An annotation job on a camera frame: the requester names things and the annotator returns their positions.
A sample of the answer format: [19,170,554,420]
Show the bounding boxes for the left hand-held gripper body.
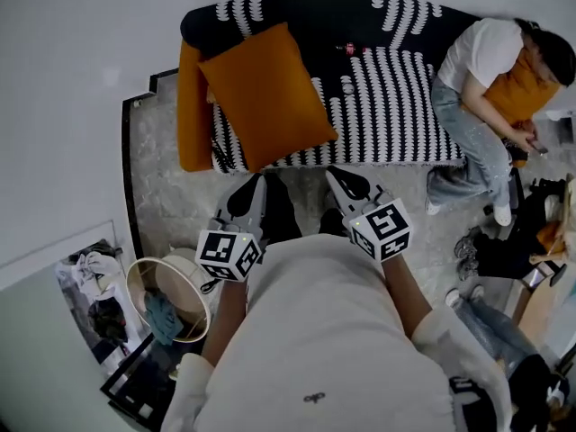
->
[194,208,270,283]

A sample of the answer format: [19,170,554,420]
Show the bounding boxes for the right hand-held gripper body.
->
[341,190,414,264]

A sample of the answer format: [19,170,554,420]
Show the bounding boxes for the person's right forearm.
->
[381,253,434,338]

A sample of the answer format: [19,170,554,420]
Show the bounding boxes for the person's left forearm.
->
[199,278,249,369]

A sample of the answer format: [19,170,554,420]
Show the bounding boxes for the person's black trousers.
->
[259,172,348,243]

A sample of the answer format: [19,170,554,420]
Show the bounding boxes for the beige round basket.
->
[125,247,212,344]

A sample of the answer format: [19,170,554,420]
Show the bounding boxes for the grey sneakers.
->
[453,226,483,284]

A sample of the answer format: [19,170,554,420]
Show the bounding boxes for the teal cloth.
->
[143,291,186,347]

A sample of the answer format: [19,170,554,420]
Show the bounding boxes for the person's white shirt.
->
[160,233,515,432]

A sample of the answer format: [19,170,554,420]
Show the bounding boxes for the black bag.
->
[475,230,542,279]

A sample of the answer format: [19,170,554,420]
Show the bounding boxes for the pile of clothes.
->
[54,239,150,365]

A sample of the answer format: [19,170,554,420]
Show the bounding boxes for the cardboard box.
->
[507,262,569,333]

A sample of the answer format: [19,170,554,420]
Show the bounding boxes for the black picture frame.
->
[100,330,182,428]

